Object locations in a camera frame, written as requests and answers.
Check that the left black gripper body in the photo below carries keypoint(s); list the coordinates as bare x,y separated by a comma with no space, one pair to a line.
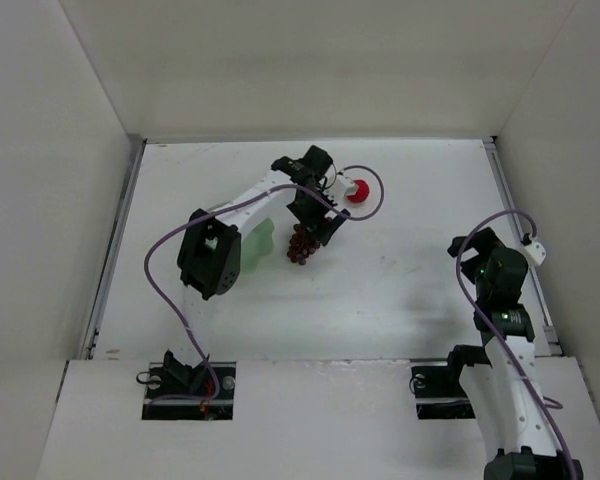
322,220

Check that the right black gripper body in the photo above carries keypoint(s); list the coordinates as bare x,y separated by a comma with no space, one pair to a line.
469,246

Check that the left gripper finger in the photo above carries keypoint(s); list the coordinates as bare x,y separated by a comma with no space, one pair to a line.
305,214
327,226

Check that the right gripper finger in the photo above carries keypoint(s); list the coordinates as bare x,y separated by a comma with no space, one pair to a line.
470,269
483,242

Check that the dark red grape bunch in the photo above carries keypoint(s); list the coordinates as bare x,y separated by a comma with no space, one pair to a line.
302,244

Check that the red fake apple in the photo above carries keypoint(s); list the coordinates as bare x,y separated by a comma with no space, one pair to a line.
361,193

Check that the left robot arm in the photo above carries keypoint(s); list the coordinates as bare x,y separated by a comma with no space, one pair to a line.
210,255

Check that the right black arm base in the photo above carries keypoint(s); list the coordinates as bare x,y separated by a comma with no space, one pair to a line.
437,393

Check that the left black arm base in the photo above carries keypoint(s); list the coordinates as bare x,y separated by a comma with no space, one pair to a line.
168,399

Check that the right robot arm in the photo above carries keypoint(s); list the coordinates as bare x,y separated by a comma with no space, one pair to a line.
499,377

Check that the green wavy fruit bowl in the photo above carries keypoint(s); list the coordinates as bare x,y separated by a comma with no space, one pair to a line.
257,245

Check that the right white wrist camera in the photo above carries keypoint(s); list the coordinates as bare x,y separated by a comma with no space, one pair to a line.
534,252

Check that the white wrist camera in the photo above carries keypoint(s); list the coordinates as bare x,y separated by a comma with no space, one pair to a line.
342,186
534,252

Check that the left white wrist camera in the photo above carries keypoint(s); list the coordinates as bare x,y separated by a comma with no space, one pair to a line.
342,186

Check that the left aluminium table rail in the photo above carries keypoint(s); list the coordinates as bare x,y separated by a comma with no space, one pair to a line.
93,321

